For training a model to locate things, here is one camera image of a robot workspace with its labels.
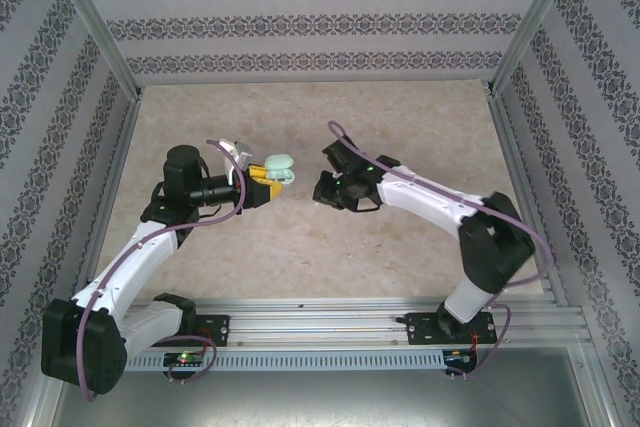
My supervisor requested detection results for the mint green earbud charging case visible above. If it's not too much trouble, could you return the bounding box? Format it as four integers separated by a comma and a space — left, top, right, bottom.
262, 154, 297, 189

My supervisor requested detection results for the aluminium side rail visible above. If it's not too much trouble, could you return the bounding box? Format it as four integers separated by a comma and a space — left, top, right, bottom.
67, 94, 146, 313
487, 91, 569, 307

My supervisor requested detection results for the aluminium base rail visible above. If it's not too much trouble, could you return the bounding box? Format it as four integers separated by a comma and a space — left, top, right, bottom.
49, 296, 586, 348

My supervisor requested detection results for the slotted grey cable duct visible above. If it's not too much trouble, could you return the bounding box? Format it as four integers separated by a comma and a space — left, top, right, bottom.
124, 349, 481, 373

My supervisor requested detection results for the short purple looped cable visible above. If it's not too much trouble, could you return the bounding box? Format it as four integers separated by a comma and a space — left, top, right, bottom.
167, 341, 220, 384

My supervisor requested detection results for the aluminium frame post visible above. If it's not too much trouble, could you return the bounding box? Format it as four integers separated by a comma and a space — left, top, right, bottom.
489, 0, 589, 97
42, 0, 146, 101

